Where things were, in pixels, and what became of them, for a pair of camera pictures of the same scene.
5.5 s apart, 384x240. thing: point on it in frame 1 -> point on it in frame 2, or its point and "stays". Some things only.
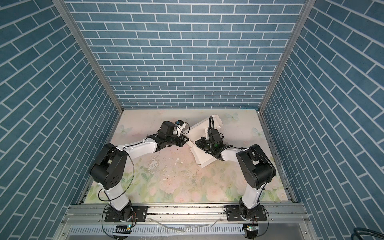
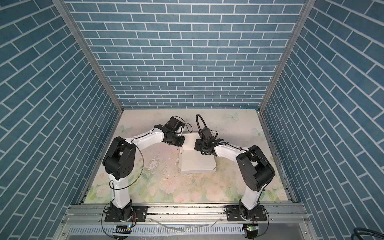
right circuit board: [252, 230] stays
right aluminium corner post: [306, 12] stays
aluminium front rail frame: [83, 221] stays
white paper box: [198, 130] -> [191, 160]
